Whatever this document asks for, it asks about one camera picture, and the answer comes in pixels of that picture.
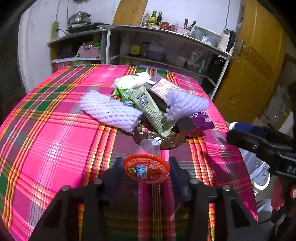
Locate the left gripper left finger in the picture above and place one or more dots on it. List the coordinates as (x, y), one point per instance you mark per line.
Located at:
(77, 213)

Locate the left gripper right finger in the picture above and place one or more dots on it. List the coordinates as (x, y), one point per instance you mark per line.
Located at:
(233, 220)

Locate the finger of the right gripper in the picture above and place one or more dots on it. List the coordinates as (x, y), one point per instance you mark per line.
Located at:
(273, 147)
(262, 131)

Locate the purple snack wrapper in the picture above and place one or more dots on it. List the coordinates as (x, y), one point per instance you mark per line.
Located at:
(202, 121)

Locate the small white foam net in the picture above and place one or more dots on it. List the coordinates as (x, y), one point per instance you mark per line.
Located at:
(183, 104)

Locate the orange lid plastic cup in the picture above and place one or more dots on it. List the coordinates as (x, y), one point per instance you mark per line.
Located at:
(147, 166)

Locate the red white juice carton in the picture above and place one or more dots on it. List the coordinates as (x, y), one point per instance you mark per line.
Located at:
(162, 87)

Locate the green striped sachet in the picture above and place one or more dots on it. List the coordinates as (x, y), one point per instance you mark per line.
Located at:
(144, 102)

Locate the long white foam net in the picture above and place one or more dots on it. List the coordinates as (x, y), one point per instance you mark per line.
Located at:
(110, 111)

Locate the green pea snack bag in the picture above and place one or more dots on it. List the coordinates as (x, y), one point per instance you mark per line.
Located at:
(123, 94)

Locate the white paper packet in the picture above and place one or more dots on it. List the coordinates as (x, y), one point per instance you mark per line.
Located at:
(133, 81)

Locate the white round trash bin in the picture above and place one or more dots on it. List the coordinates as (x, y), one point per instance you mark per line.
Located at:
(258, 171)

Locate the person's right hand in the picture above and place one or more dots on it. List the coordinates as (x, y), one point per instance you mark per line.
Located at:
(278, 200)

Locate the yellow wooden door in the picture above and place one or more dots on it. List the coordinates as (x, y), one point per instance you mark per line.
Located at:
(250, 82)

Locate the pink plaid tablecloth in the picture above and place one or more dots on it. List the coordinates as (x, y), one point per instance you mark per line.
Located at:
(48, 142)

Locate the white electric kettle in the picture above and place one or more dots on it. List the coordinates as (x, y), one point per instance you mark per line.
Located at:
(227, 40)

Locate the clear storage container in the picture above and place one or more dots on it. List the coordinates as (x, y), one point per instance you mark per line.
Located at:
(205, 36)

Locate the purple liquid jug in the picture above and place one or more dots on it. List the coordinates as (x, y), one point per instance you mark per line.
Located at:
(155, 51)

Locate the red lidded jar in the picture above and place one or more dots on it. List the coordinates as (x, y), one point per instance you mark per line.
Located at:
(165, 26)

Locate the dark soy sauce bottle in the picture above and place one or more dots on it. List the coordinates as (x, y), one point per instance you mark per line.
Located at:
(159, 19)

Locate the green oil bottle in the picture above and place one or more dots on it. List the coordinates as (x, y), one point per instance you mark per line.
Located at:
(153, 19)

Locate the white metal shelf rack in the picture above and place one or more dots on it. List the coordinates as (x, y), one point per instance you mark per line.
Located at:
(128, 45)

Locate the pink plastic basket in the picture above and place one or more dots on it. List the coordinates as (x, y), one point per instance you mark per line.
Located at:
(90, 52)

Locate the wooden cutting board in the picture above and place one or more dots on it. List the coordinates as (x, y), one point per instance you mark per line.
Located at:
(130, 12)

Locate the wooden side shelf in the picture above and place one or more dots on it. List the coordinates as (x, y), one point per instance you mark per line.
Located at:
(64, 51)

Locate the black induction cooker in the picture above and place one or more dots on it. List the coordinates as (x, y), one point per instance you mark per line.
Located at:
(76, 28)

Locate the steel steamer pot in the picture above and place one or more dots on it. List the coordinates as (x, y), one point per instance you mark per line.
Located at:
(79, 18)

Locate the power strip on wall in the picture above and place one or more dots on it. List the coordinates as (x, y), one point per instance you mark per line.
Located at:
(54, 30)

